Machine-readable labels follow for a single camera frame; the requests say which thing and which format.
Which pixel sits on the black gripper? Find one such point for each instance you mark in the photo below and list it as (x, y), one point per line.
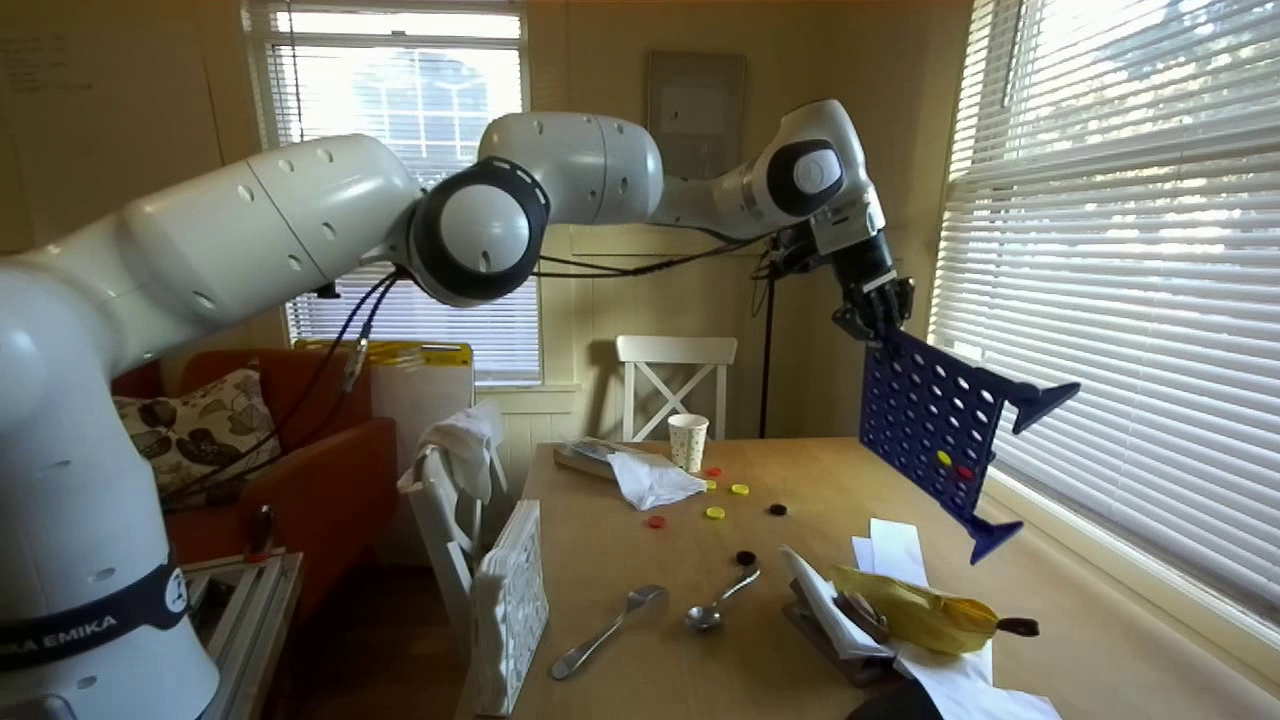
(872, 284)

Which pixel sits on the blue connect four grid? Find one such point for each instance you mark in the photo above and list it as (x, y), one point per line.
(987, 534)

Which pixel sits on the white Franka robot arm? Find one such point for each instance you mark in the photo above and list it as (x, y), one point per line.
(264, 227)

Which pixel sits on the black stand rod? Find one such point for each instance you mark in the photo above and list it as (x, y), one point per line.
(771, 372)

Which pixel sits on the yellow game disc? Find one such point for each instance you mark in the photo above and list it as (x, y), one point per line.
(737, 491)
(940, 459)
(713, 514)

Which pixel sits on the red game disc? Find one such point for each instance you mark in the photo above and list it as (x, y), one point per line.
(962, 468)
(654, 521)

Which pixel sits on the black game disc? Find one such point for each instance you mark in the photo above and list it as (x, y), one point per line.
(744, 556)
(779, 508)

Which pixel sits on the white cross-back chair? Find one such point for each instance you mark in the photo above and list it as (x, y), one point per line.
(674, 365)

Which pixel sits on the yellow green bag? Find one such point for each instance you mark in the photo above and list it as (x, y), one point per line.
(887, 547)

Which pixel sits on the patterned paper cup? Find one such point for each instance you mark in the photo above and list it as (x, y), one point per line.
(691, 443)

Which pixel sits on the white window blinds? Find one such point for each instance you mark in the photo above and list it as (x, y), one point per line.
(1123, 267)

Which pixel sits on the crumpled white tissue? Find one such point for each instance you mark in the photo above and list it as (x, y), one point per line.
(654, 480)

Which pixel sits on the yellow banana peel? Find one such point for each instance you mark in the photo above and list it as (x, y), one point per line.
(921, 617)

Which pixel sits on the illustrated children's book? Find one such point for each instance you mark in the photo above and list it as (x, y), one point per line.
(586, 463)

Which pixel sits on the silver metal spoon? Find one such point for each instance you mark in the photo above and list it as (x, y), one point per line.
(706, 612)

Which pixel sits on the yellow topped white bin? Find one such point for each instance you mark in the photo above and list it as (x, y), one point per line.
(412, 395)

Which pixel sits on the white wooden chair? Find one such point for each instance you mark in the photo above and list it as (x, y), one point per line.
(440, 534)

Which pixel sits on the orange sofa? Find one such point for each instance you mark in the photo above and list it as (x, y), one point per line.
(322, 480)

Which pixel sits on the floral patterned pillow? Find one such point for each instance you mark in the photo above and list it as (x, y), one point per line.
(200, 425)

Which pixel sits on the grey wall panel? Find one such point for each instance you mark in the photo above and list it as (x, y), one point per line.
(692, 114)

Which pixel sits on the aluminium frame rack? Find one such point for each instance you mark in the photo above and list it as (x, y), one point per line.
(246, 627)

